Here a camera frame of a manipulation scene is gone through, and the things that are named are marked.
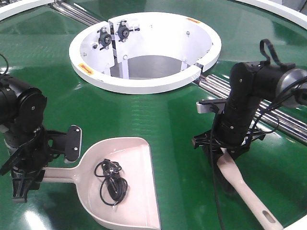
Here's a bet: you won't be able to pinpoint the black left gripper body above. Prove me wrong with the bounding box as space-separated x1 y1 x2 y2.
0 126 70 189

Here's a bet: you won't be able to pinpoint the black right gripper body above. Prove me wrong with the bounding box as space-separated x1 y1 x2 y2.
191 129 266 160

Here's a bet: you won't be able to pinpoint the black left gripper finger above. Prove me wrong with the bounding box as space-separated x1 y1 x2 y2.
12 178 31 203

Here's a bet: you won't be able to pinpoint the pink hand brush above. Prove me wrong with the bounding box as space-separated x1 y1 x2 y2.
217 148 283 230

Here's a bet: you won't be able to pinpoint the pink plastic dustpan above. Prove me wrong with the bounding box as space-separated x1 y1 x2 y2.
43 137 161 230

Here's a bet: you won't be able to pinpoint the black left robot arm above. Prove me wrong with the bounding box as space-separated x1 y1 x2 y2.
0 74 66 203

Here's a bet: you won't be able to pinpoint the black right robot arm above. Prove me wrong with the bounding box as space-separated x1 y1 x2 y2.
192 39 307 159

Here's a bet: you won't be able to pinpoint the steel transfer rollers near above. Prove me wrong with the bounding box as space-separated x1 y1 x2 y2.
191 73 307 144

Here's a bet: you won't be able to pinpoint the steel transfer rollers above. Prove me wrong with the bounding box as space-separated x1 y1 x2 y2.
49 0 101 26
191 73 307 144

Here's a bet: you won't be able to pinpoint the yellow warning sticker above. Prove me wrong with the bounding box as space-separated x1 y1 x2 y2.
78 63 94 75

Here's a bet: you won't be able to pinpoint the orange warning sticker far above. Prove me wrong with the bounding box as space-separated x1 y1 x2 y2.
186 17 201 24

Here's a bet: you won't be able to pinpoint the left green bearing block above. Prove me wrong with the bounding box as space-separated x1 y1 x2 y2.
98 27 112 50

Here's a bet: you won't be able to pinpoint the steel transfer rollers far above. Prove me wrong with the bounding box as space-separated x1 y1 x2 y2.
49 0 101 26

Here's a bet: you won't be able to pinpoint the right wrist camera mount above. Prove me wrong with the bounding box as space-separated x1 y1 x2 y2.
196 99 226 114

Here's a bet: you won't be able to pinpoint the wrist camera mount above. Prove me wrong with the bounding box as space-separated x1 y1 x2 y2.
64 125 82 163
196 99 226 114

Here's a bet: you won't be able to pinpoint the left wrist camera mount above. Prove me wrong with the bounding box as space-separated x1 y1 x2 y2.
64 125 82 163

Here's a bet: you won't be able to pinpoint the black coiled cable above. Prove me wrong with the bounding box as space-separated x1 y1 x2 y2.
94 159 129 207

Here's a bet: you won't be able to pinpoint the white inner conveyor ring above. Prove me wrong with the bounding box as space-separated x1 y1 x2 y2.
69 11 222 95

